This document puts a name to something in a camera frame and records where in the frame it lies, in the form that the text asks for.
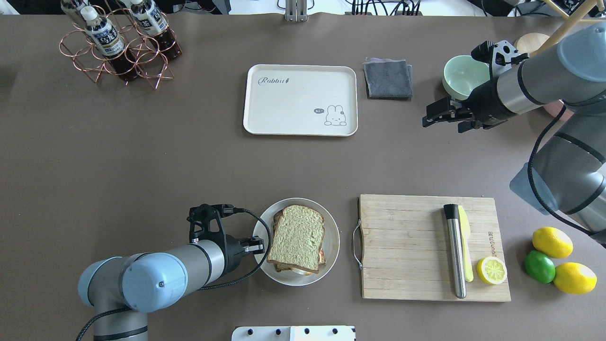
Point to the green lime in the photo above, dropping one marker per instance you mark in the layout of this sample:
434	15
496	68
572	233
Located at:
540	267

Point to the pink bowl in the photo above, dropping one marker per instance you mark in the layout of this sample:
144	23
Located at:
555	107

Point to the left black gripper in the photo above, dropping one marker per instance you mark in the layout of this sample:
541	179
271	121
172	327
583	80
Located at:
231	253

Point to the half lemon slice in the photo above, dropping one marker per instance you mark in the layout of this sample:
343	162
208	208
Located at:
492	270

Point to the yellow plastic knife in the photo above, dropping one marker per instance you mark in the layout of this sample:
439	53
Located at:
465	235

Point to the yellow lemon near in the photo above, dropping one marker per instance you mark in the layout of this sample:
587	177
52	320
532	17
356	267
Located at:
574	278

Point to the tea bottle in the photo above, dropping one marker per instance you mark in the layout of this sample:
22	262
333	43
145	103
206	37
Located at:
109	42
72	9
152	22

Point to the aluminium frame post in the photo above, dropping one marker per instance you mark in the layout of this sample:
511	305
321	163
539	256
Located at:
296	10

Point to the mint green bowl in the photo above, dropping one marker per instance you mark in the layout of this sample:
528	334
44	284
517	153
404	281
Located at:
462	74

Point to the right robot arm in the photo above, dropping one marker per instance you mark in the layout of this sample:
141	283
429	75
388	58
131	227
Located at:
562	175

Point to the white round plate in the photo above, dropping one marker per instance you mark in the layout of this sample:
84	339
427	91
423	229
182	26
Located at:
330	244

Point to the bread slice top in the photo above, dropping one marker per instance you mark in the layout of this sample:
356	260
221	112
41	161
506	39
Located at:
297	237

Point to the grey folded cloth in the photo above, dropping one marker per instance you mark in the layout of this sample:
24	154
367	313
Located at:
388	79

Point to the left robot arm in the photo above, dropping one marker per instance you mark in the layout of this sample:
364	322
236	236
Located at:
123	290

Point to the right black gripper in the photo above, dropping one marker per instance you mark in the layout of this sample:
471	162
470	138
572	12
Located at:
483	103

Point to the wooden cutting board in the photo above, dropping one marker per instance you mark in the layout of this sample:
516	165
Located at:
405	248

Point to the wooden mug tree stand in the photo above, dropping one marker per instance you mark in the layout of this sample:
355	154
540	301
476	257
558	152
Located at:
535	43

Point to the steel cylinder tool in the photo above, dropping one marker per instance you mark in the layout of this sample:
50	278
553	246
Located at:
453	227

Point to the copper wire bottle rack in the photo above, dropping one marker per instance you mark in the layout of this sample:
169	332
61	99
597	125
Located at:
151	64

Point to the cream rabbit tray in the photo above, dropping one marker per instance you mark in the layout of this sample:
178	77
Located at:
317	100

